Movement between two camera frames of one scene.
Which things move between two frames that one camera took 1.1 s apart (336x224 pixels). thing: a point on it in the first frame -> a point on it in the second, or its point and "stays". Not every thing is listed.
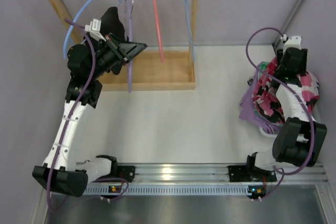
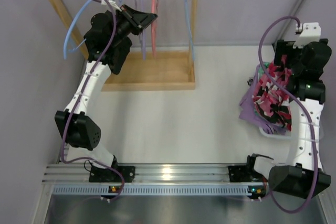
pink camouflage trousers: [265, 100] stays
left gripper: [117, 49] -> [130, 18]
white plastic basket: [267, 134] stays
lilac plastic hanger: [128, 9] -> [139, 6]
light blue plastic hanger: [76, 13] stays
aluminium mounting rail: [199, 180] stays
